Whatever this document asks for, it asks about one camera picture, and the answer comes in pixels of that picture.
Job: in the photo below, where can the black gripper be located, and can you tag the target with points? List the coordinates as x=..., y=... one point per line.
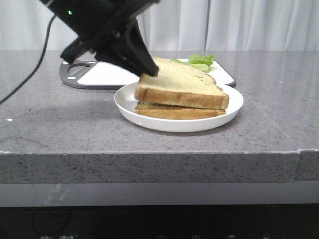
x=109, y=24

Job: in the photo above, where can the toasted bread slice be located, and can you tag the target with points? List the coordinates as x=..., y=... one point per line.
x=168, y=112
x=181, y=85

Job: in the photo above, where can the green lettuce leaf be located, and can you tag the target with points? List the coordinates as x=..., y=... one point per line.
x=200, y=62

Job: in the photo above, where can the white cutting board black rim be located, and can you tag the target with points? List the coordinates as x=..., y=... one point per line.
x=95, y=75

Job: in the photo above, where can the white round plate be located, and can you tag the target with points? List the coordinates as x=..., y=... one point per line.
x=126, y=102

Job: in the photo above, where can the white curtain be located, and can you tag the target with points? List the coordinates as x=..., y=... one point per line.
x=188, y=25

